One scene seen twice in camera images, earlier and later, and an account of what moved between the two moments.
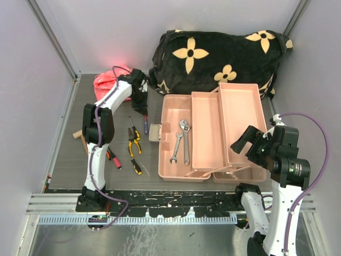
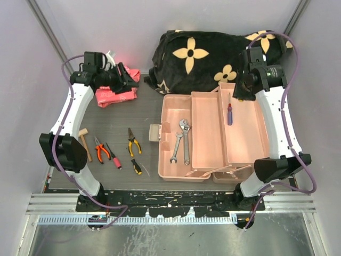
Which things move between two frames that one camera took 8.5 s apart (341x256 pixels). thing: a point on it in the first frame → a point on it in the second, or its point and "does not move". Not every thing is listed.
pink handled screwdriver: [115, 160] does not move
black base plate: [170, 203] does not move
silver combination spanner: [174, 158] does not move
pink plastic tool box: [196, 131] does not move
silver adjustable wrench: [186, 126] does not move
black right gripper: [255, 135] → [238, 94]
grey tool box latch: [154, 135] does not move
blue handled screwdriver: [146, 125] → [229, 113]
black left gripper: [141, 108] → [122, 77]
